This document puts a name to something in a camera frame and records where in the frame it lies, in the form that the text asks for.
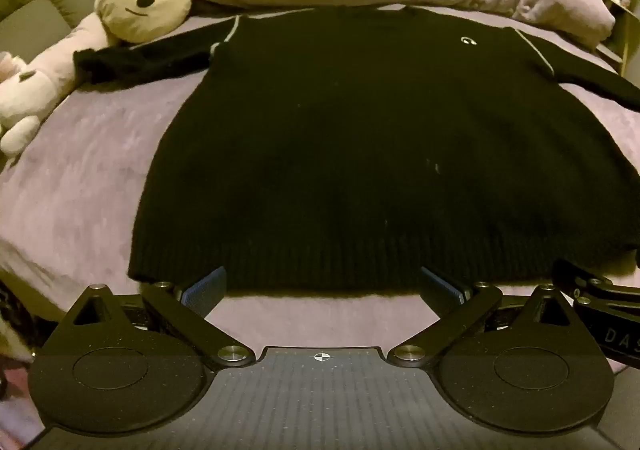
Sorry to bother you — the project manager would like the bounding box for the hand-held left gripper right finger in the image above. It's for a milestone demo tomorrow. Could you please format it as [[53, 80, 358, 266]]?
[[387, 266, 592, 370]]

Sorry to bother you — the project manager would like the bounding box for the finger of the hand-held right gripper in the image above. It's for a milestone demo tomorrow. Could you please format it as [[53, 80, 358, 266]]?
[[552, 257, 640, 303]]

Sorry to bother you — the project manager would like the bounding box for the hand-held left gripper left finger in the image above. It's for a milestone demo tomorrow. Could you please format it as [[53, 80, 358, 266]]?
[[54, 266, 256, 370]]

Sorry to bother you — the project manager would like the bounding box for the black knit sweater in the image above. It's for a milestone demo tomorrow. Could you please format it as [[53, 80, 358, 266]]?
[[74, 6, 640, 295]]

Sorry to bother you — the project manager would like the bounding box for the dark patterned cloth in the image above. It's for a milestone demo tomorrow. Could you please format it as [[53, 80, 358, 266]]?
[[0, 275, 46, 401]]

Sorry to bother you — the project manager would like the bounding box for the cream bedside cabinet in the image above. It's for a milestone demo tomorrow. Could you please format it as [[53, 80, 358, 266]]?
[[597, 4, 635, 76]]

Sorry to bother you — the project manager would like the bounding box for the long pink plush toy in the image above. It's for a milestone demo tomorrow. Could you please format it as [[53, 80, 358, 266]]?
[[0, 12, 113, 157]]

